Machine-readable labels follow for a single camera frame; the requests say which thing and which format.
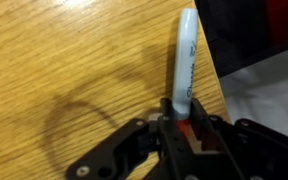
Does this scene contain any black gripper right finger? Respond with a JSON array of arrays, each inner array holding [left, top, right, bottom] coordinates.
[[190, 98, 225, 152]]

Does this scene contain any red capped grey marker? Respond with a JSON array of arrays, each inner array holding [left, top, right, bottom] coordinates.
[[172, 8, 198, 135]]

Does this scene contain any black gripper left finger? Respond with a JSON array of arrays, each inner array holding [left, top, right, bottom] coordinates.
[[159, 97, 189, 158]]

